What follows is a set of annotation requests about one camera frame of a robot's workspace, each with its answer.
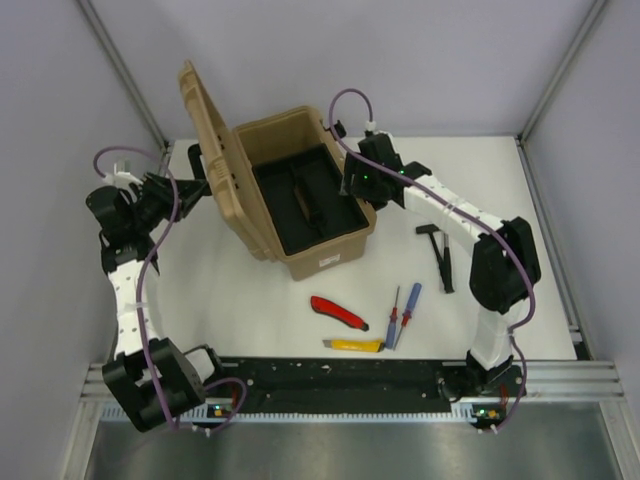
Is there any aluminium frame post left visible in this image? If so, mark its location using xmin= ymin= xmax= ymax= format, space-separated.
xmin=74 ymin=0 xmax=168 ymax=151

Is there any tan plastic tool box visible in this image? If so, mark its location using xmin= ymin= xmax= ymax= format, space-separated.
xmin=178 ymin=61 xmax=377 ymax=281

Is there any aluminium frame post right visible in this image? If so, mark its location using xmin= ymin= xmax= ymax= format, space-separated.
xmin=517 ymin=0 xmax=614 ymax=144

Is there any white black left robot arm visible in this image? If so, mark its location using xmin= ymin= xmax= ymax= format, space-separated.
xmin=86 ymin=174 xmax=227 ymax=432

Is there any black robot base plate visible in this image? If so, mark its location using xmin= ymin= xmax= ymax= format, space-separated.
xmin=222 ymin=357 xmax=523 ymax=415

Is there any yellow utility knife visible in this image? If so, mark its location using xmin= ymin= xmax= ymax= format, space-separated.
xmin=323 ymin=339 xmax=385 ymax=353

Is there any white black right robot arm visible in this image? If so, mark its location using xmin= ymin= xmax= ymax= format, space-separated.
xmin=341 ymin=129 xmax=541 ymax=396

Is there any red utility knife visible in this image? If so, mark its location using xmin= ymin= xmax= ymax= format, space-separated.
xmin=310 ymin=296 xmax=369 ymax=331

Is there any black tool box tray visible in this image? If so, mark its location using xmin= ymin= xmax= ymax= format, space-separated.
xmin=252 ymin=144 xmax=369 ymax=256

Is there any aluminium front rail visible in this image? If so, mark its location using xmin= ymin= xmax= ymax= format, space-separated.
xmin=82 ymin=359 xmax=626 ymax=401

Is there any blue handle screwdriver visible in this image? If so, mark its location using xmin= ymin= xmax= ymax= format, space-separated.
xmin=396 ymin=283 xmax=422 ymax=347

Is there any black mallet hammer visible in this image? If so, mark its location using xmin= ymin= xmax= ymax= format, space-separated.
xmin=415 ymin=224 xmax=446 ymax=287

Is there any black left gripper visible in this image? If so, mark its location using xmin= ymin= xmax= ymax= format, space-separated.
xmin=128 ymin=172 xmax=205 ymax=233

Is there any red handle screwdriver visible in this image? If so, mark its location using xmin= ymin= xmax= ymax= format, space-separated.
xmin=385 ymin=286 xmax=400 ymax=350

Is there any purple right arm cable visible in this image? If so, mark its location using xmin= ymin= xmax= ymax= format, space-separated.
xmin=328 ymin=89 xmax=539 ymax=434

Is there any aluminium frame post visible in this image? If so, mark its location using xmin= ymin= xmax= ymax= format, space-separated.
xmin=517 ymin=0 xmax=614 ymax=144
xmin=74 ymin=0 xmax=168 ymax=151

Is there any black claw hammer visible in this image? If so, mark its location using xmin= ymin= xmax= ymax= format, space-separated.
xmin=440 ymin=234 xmax=455 ymax=294

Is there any grey slotted cable duct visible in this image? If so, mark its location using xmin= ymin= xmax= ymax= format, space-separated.
xmin=99 ymin=399 xmax=506 ymax=426

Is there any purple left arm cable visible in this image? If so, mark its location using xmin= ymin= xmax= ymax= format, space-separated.
xmin=93 ymin=146 xmax=249 ymax=432

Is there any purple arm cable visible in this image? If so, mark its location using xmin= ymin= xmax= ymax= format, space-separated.
xmin=328 ymin=89 xmax=539 ymax=434
xmin=93 ymin=146 xmax=249 ymax=432

